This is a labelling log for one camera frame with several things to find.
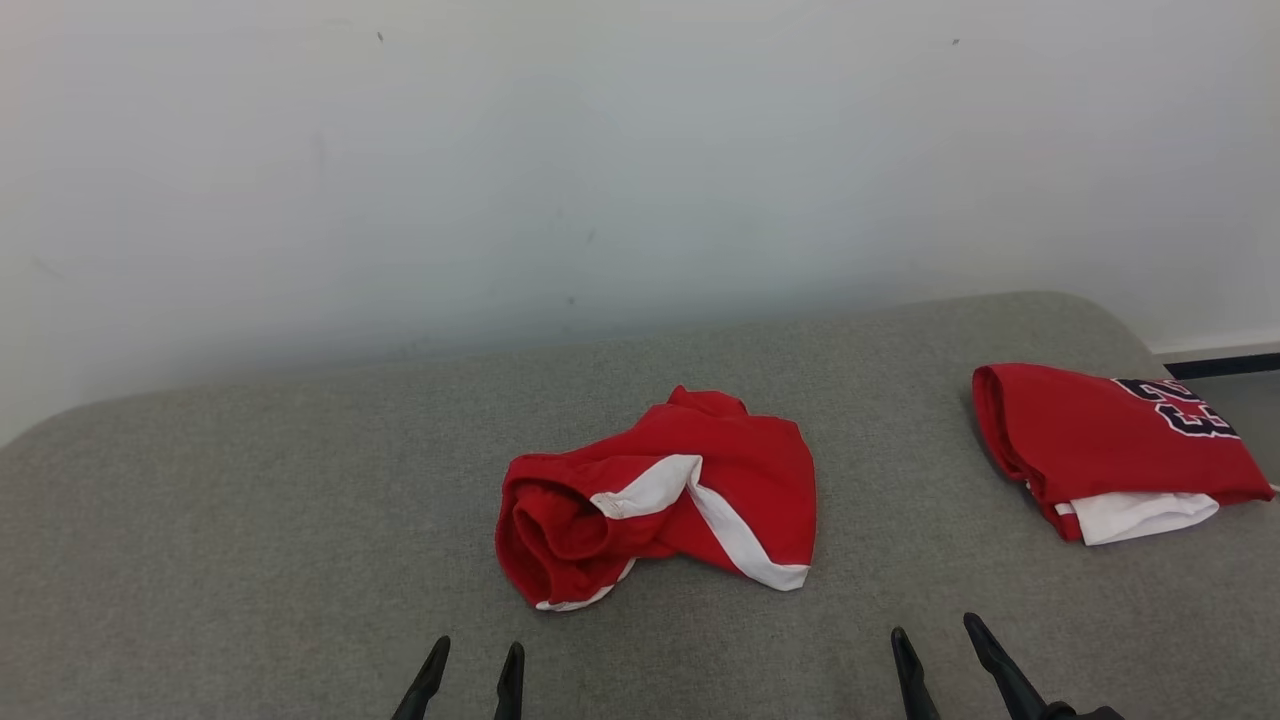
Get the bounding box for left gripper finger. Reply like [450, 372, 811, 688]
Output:
[390, 636, 452, 720]
[493, 641, 526, 720]

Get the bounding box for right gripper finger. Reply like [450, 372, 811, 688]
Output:
[963, 612, 1052, 720]
[890, 627, 942, 720]

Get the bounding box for red jersey with number print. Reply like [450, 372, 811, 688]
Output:
[972, 363, 1277, 546]

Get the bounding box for red garment with white bands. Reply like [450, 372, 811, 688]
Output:
[495, 385, 819, 612]

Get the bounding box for white and black skirting board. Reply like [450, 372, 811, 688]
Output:
[1150, 335, 1280, 381]

